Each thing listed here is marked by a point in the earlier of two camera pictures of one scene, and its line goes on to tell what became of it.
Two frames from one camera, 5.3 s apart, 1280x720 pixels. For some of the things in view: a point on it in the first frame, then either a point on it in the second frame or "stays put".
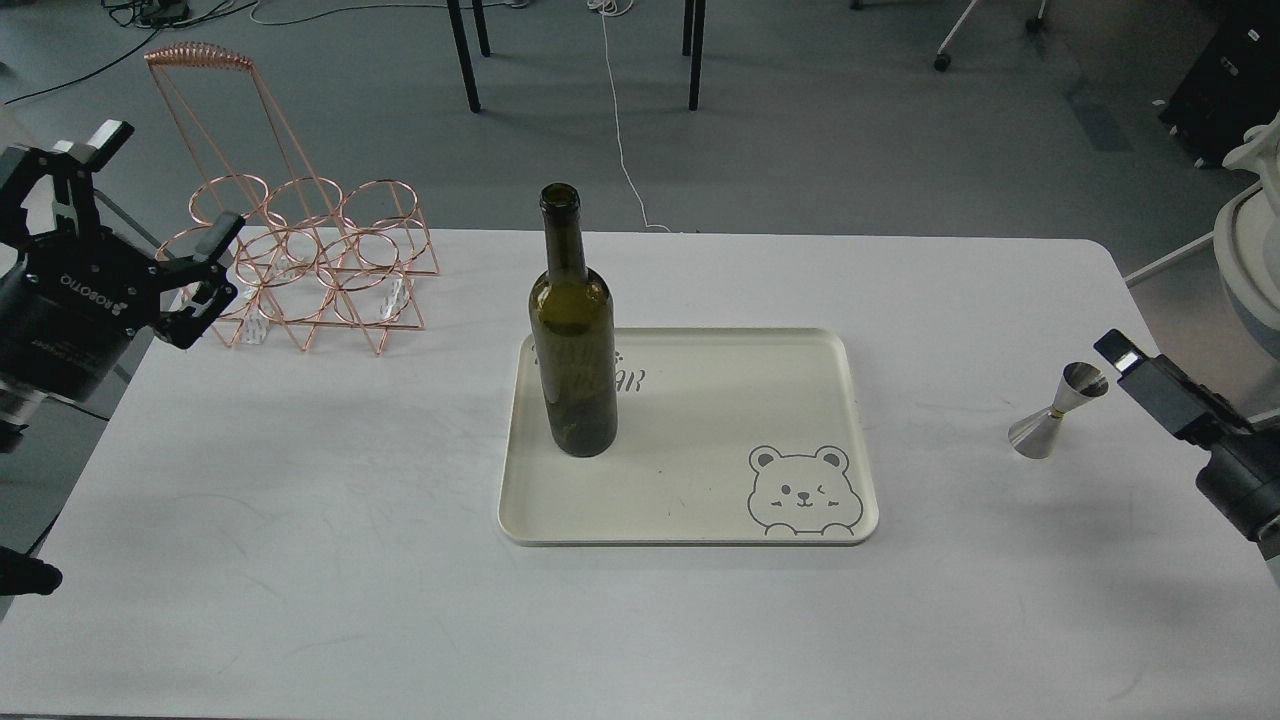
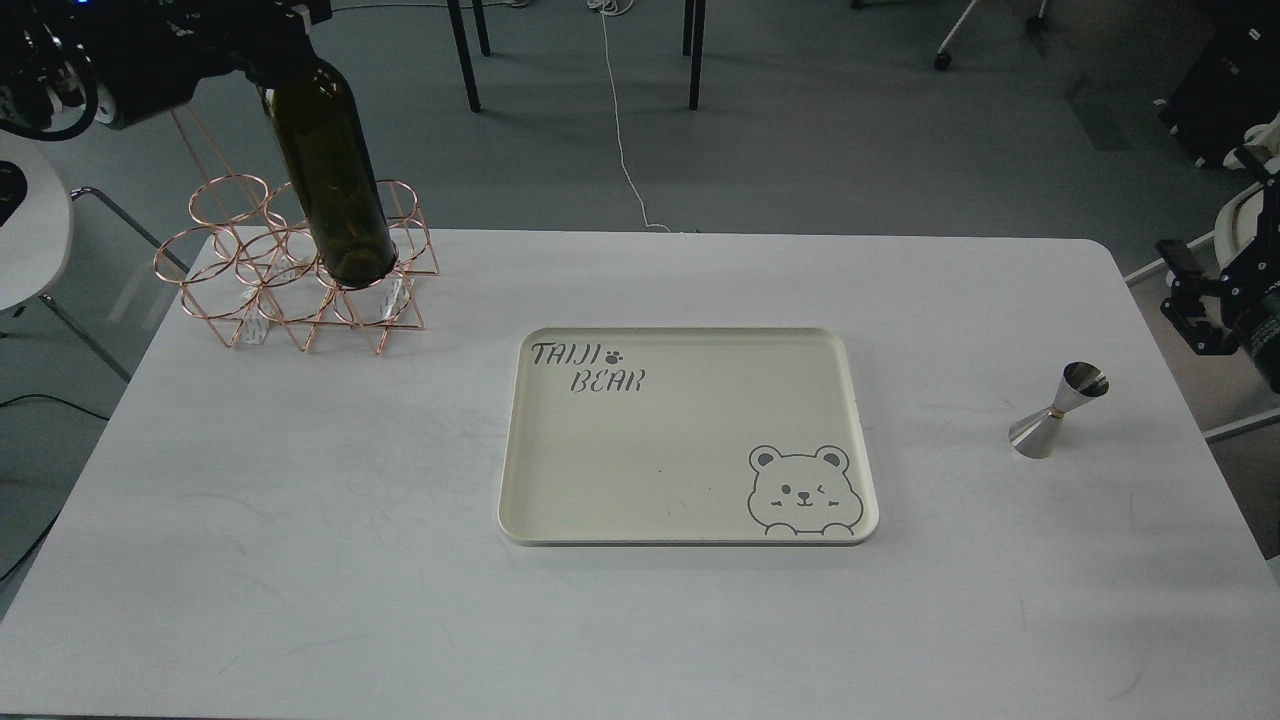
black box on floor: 1233,85 stays put
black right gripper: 1242,476 → 1208,310
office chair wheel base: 943,61 stays put
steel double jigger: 1034,435 stays put
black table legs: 693,47 stays put
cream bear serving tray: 723,436 stays put
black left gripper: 79,295 → 158,50
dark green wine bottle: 574,338 → 328,139
